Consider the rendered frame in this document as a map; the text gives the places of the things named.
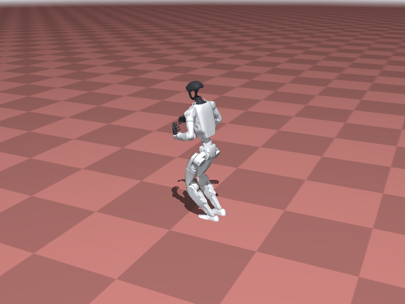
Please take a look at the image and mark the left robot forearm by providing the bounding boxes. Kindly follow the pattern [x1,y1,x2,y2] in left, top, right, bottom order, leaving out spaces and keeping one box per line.
[173,132,189,141]

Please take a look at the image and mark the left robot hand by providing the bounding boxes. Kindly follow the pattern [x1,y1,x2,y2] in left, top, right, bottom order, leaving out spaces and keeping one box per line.
[172,122,180,135]

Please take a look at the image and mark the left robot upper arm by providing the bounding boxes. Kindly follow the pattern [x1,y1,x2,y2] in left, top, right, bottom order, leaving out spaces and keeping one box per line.
[184,107,196,141]

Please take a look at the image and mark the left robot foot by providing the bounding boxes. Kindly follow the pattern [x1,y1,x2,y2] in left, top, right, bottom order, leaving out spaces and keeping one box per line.
[198,214,220,222]

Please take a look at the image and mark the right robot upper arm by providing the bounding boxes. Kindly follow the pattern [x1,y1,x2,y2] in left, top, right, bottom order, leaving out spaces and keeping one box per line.
[209,101,222,124]

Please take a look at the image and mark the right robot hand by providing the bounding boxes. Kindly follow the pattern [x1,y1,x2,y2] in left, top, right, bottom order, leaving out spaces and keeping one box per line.
[178,115,186,125]

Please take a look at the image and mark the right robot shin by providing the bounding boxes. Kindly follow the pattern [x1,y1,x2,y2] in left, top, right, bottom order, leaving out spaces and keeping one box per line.
[199,178,221,210]

